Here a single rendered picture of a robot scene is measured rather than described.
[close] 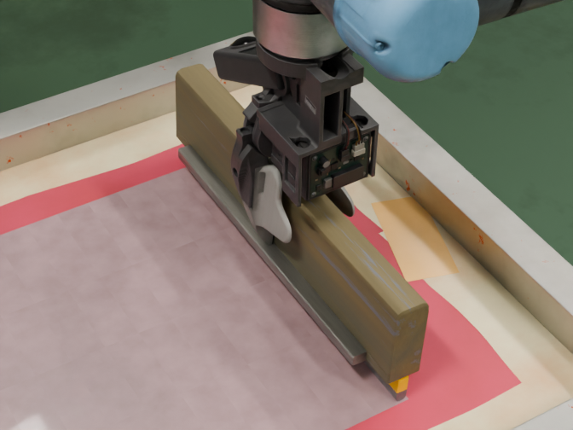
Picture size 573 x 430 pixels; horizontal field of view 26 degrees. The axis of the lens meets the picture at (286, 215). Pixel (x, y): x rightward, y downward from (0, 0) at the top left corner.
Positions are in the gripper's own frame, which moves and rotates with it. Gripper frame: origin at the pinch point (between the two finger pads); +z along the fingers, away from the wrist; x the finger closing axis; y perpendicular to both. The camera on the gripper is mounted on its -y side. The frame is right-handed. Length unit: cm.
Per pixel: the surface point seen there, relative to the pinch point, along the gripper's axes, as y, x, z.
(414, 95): -113, 104, 105
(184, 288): -1.2, -9.4, 4.8
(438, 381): 18.2, 3.0, 4.3
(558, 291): 17.8, 14.8, 0.7
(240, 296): 2.1, -5.7, 4.7
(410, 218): 1.4, 12.2, 4.9
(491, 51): -119, 130, 105
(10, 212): -18.0, -18.4, 5.3
